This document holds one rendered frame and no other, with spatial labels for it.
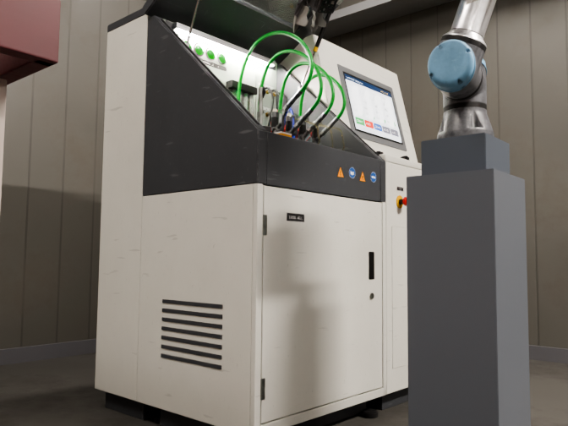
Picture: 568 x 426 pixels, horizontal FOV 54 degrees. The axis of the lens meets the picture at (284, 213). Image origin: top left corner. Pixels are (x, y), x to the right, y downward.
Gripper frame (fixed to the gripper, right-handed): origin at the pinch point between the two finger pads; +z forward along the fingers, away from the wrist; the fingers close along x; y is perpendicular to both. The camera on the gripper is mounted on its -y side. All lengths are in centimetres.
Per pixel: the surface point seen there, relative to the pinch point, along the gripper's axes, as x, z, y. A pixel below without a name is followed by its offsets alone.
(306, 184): -10, 36, 35
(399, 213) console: 43, 57, 39
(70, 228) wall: -29, 176, -107
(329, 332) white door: -9, 73, 67
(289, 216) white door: -21, 41, 43
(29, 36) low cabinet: -108, -35, 80
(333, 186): 3, 39, 35
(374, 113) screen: 74, 47, -16
